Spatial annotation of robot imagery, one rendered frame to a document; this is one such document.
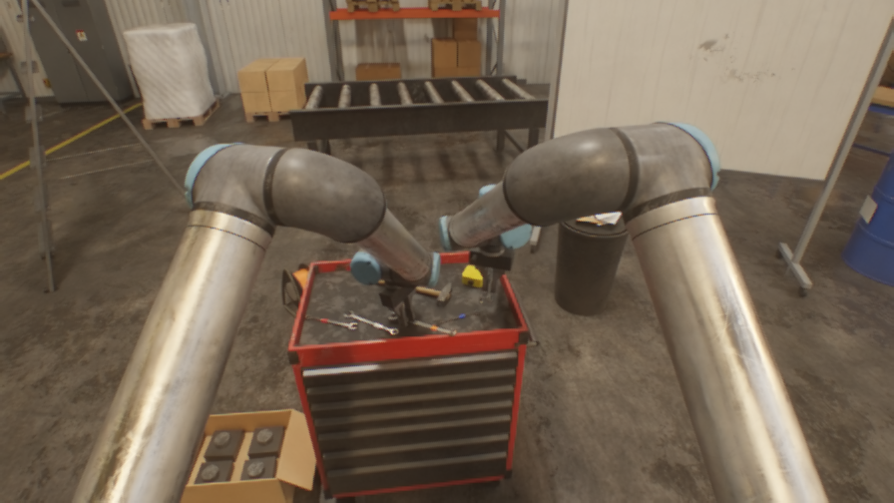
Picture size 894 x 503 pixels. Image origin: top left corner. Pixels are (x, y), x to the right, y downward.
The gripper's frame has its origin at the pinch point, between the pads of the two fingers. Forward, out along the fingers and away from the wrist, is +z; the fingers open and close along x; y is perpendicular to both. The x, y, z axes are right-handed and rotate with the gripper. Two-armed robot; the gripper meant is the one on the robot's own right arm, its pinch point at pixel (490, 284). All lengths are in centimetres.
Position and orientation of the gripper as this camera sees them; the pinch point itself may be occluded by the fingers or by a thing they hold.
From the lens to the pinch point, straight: 143.1
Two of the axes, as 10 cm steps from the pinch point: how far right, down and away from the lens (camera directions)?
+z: 0.0, 8.7, 4.9
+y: -2.9, 4.7, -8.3
